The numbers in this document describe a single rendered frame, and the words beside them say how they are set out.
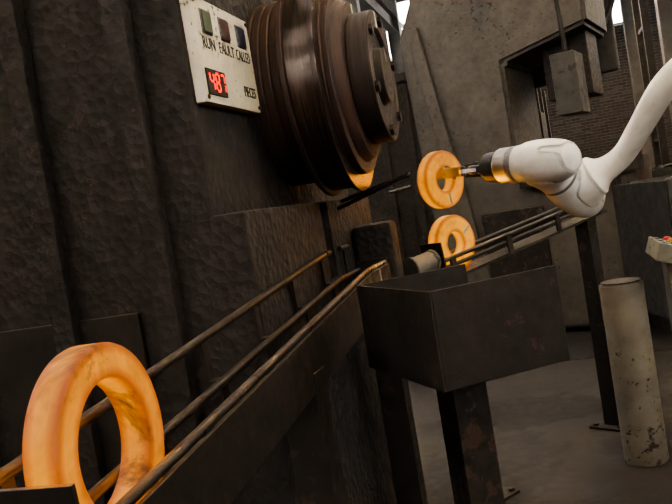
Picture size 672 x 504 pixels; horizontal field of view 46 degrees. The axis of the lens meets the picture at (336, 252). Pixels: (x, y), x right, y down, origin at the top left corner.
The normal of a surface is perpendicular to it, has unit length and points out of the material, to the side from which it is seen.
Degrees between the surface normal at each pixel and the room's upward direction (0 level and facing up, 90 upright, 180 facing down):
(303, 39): 73
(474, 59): 90
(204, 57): 90
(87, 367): 90
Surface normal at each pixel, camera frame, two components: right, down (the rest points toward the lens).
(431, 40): -0.47, 0.13
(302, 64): -0.27, 0.00
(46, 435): -0.27, -0.30
